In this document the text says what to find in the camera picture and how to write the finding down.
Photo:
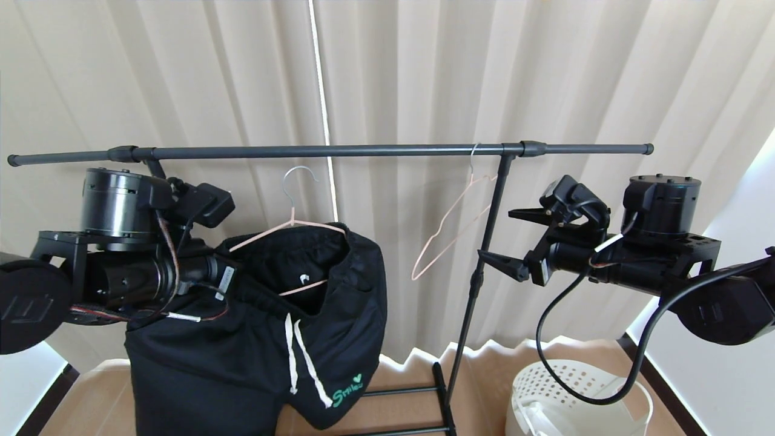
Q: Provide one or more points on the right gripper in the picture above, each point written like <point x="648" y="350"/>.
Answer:
<point x="575" y="257"/>

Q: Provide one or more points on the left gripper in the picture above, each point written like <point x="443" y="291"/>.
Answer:
<point x="139" y="278"/>

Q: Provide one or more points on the pink clothes hanger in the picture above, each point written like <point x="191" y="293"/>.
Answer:
<point x="451" y="243"/>
<point x="292" y="215"/>

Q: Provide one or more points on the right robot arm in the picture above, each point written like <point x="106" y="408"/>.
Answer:
<point x="663" y="206"/>

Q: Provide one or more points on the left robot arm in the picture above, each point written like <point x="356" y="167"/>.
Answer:
<point x="115" y="206"/>

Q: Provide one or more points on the white laundry basket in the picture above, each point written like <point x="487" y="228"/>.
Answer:
<point x="557" y="387"/>

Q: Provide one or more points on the black clothes rack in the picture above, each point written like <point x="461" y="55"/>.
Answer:
<point x="363" y="150"/>

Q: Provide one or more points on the beige curtain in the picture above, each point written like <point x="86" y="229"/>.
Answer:
<point x="424" y="72"/>

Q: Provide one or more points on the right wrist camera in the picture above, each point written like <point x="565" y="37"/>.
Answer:
<point x="569" y="197"/>

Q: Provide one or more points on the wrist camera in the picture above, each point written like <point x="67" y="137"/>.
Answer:
<point x="206" y="204"/>
<point x="569" y="197"/>

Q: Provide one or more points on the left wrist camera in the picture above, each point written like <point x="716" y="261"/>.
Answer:
<point x="206" y="204"/>

